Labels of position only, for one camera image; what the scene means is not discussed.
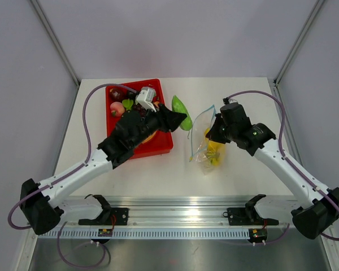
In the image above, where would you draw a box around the clear zip top bag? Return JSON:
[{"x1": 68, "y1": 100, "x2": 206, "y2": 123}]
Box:
[{"x1": 189, "y1": 105, "x2": 227, "y2": 175}]

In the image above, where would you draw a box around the white slotted cable duct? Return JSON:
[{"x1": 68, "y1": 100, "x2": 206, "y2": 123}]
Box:
[{"x1": 40, "y1": 227, "x2": 265, "y2": 242}]

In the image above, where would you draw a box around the green star fruit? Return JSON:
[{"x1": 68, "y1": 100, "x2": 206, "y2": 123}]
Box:
[{"x1": 121, "y1": 99, "x2": 134, "y2": 111}]

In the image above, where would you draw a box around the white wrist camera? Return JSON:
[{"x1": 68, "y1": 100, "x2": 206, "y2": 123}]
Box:
[
  {"x1": 135, "y1": 87, "x2": 156, "y2": 112},
  {"x1": 223, "y1": 97, "x2": 238, "y2": 105}
]

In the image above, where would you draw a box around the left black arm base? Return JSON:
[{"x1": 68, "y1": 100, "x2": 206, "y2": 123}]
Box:
[{"x1": 78, "y1": 194, "x2": 129, "y2": 226}]

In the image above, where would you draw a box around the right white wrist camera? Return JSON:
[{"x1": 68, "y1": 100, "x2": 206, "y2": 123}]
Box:
[{"x1": 223, "y1": 97, "x2": 238, "y2": 105}]

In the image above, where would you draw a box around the dark red apple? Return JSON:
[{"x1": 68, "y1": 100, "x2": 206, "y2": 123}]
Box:
[{"x1": 109, "y1": 88, "x2": 127, "y2": 102}]

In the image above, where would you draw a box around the small circuit board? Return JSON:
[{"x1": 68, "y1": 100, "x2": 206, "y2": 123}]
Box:
[
  {"x1": 249, "y1": 228, "x2": 268, "y2": 240},
  {"x1": 98, "y1": 229, "x2": 113, "y2": 237}
]

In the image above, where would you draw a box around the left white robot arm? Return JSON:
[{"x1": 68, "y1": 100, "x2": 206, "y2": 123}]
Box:
[{"x1": 20, "y1": 104, "x2": 186, "y2": 235}]

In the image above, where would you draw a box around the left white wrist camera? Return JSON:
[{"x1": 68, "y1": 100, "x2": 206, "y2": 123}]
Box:
[{"x1": 135, "y1": 87, "x2": 156, "y2": 112}]

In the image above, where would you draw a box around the aluminium frame post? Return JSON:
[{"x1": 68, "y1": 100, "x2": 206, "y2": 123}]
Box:
[
  {"x1": 28, "y1": 0, "x2": 81, "y2": 89},
  {"x1": 273, "y1": 0, "x2": 328, "y2": 88}
]

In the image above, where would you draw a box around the right aluminium frame post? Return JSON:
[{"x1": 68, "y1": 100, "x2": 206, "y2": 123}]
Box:
[{"x1": 273, "y1": 0, "x2": 328, "y2": 88}]

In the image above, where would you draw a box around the right small circuit board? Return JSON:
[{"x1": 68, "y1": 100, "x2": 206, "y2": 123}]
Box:
[{"x1": 249, "y1": 228, "x2": 268, "y2": 240}]

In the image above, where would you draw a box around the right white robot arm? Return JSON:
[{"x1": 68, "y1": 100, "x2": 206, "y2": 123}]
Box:
[{"x1": 206, "y1": 102, "x2": 339, "y2": 239}]

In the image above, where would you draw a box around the left aluminium frame post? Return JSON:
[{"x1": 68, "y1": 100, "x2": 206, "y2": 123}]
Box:
[{"x1": 28, "y1": 0, "x2": 81, "y2": 89}]

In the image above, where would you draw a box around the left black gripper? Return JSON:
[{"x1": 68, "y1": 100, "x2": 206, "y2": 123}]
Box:
[{"x1": 130, "y1": 102, "x2": 185, "y2": 148}]

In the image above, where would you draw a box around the left small circuit board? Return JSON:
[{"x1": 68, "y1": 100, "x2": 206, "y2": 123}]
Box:
[{"x1": 98, "y1": 229, "x2": 113, "y2": 237}]

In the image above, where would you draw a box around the pink peach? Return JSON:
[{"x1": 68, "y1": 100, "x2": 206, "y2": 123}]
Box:
[{"x1": 110, "y1": 102, "x2": 125, "y2": 117}]

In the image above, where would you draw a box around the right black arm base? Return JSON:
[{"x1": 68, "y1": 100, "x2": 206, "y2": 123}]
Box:
[{"x1": 222, "y1": 194, "x2": 279, "y2": 228}]

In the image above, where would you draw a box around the aluminium rail front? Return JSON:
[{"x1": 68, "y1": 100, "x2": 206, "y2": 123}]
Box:
[{"x1": 67, "y1": 196, "x2": 300, "y2": 228}]

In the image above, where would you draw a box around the red plastic tray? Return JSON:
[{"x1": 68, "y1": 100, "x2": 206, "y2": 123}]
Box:
[{"x1": 106, "y1": 78, "x2": 173, "y2": 159}]

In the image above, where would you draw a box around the dark grapes bunch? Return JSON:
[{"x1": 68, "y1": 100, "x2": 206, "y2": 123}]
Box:
[{"x1": 132, "y1": 103, "x2": 147, "y2": 117}]

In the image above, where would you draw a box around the green cucumber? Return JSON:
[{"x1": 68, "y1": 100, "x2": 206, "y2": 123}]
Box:
[{"x1": 171, "y1": 95, "x2": 193, "y2": 132}]

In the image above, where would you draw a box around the pink dragon fruit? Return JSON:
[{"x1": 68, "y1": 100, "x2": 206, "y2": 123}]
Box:
[{"x1": 153, "y1": 86, "x2": 160, "y2": 102}]

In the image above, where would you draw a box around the yellow banana bunch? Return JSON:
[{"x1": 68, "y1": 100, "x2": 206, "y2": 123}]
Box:
[{"x1": 196, "y1": 128, "x2": 226, "y2": 168}]

